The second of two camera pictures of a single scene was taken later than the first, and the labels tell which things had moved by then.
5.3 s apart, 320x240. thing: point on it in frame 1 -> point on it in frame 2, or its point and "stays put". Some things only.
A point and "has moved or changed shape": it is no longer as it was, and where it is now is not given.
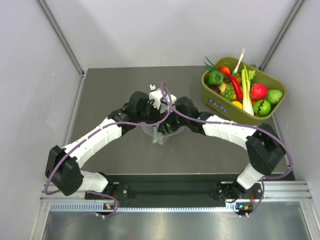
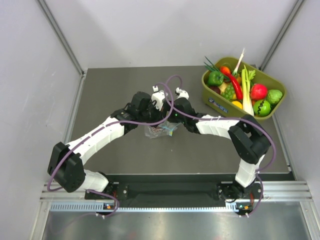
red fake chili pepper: (237, 88) stays put
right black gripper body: (175, 121) -> (174, 117)
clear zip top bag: (157, 137) has moved or changed shape
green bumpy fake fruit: (274, 96) stays put
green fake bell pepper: (215, 78) stays put
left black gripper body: (149, 115) stays put
